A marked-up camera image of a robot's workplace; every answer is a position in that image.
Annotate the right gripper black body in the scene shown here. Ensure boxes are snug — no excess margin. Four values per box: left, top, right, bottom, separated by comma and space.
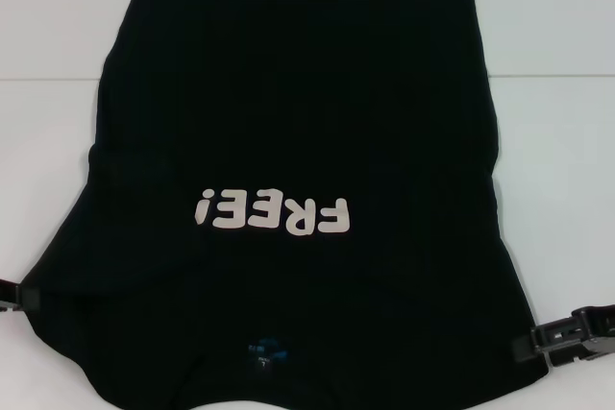
574, 302, 615, 367

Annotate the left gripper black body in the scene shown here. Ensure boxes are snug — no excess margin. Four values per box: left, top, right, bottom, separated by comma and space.
0, 277, 21, 316

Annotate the black shirt with FREE print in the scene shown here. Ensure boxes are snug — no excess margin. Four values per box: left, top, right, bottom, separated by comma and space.
18, 0, 552, 410

